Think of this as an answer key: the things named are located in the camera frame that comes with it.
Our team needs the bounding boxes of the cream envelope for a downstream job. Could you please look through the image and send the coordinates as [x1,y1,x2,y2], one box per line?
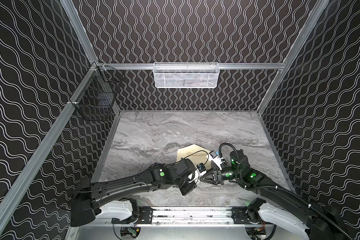
[177,144,211,169]

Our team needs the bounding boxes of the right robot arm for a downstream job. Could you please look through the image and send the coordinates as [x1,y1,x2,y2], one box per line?
[204,149,352,240]

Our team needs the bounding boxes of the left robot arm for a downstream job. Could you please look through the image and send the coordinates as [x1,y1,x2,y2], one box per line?
[70,159,201,227]

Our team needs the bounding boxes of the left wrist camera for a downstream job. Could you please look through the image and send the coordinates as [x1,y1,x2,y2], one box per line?
[188,163,207,184]

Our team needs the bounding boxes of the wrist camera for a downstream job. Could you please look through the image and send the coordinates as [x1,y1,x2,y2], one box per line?
[188,163,207,184]
[208,151,227,171]

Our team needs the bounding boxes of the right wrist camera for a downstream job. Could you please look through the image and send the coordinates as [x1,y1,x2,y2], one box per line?
[208,151,227,171]

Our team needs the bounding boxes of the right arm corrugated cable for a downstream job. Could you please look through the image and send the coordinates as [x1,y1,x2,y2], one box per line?
[218,142,355,240]

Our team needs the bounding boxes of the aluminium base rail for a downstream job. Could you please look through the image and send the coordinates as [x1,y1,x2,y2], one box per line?
[73,205,314,226]

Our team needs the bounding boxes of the white wire mesh basket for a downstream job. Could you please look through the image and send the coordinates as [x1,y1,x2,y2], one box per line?
[153,62,220,89]

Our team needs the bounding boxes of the black wire basket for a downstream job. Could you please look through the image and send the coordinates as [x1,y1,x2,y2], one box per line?
[74,68,115,122]

